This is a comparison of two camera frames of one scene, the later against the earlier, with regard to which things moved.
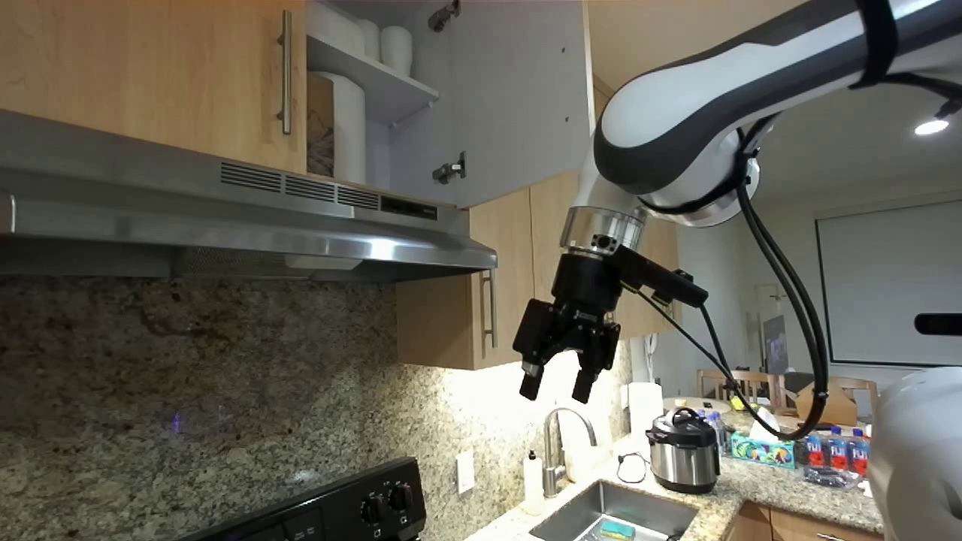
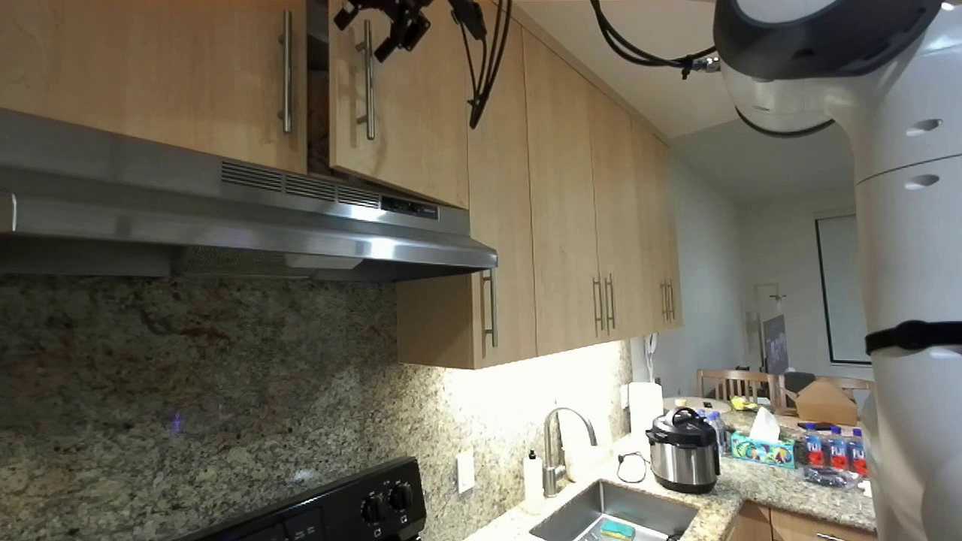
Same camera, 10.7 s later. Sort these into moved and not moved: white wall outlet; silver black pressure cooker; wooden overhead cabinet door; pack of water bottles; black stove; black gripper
Moved: wooden overhead cabinet door; black gripper
Not moved: black stove; silver black pressure cooker; pack of water bottles; white wall outlet
